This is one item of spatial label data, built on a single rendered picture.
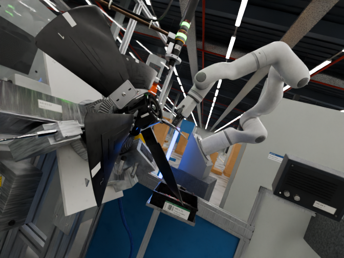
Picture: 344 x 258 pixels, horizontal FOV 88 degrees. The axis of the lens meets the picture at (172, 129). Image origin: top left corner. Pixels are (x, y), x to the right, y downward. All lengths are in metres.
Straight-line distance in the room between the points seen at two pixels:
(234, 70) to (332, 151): 1.89
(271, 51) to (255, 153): 1.65
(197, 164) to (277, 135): 1.48
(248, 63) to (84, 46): 0.69
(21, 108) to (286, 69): 1.01
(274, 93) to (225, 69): 0.37
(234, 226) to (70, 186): 0.78
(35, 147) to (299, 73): 1.04
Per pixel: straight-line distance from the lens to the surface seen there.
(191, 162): 1.21
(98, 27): 0.63
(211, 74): 0.86
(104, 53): 0.61
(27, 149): 0.54
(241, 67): 0.95
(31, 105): 0.52
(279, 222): 2.59
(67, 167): 0.66
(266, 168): 2.46
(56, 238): 0.83
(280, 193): 1.01
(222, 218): 1.05
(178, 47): 0.81
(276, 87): 1.16
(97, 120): 0.37
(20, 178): 0.83
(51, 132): 0.47
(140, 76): 0.82
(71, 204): 0.64
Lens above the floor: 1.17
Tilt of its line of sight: level
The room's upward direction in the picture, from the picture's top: 20 degrees clockwise
